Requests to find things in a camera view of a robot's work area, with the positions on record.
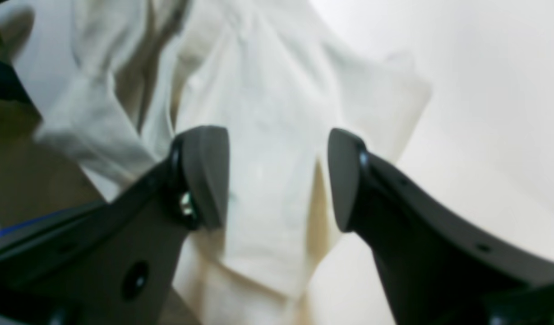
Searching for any grey t-shirt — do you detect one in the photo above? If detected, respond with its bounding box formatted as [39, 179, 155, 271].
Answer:
[0, 0, 430, 325]

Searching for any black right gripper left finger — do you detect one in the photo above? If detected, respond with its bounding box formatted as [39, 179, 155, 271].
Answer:
[0, 125, 230, 325]

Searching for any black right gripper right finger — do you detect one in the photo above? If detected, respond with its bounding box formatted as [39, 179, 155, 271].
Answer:
[327, 128, 554, 325]

